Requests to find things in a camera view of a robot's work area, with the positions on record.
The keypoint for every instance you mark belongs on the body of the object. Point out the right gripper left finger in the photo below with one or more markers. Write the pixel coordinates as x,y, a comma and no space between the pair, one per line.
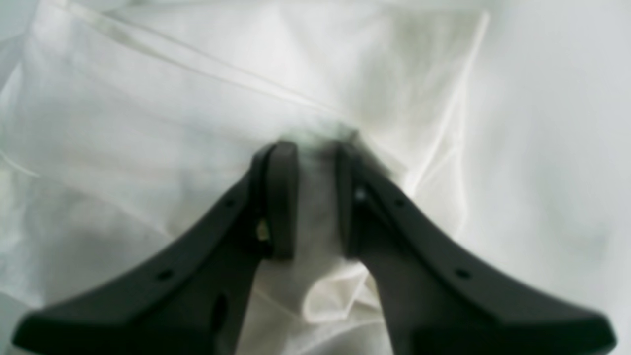
191,297

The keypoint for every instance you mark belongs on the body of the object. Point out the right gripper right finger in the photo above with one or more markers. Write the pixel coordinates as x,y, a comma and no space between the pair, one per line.
439,299

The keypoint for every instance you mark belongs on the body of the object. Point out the white printed T-shirt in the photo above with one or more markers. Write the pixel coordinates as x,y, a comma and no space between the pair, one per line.
123,121

